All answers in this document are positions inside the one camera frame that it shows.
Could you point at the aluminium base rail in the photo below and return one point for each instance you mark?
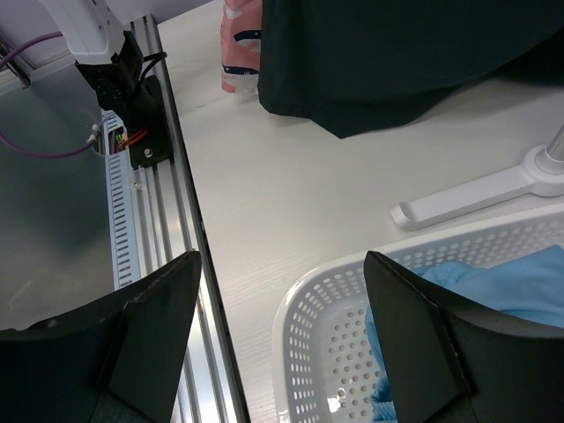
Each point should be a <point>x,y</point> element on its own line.
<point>168,223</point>

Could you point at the pink patterned shorts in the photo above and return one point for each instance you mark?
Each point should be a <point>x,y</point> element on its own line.
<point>241,33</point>

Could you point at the light blue shorts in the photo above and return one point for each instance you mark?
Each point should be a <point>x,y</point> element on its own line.
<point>530,288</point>

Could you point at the white metal clothes rack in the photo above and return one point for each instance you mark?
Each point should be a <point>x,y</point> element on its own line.
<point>540,174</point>

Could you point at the white perforated plastic basket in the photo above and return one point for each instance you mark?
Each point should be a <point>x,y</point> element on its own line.
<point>323,369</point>

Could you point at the slotted white cable duct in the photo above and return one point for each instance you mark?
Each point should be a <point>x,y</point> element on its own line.
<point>123,240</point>

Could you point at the dark navy shorts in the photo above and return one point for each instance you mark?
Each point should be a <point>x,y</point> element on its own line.
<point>357,66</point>

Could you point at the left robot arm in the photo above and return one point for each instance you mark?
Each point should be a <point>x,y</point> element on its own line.
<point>93,33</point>

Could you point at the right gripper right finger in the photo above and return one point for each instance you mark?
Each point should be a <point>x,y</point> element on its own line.
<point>450,359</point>

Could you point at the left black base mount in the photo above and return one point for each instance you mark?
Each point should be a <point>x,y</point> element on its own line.
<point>125,87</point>

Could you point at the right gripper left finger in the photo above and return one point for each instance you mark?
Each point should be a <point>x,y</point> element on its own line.
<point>116,359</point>

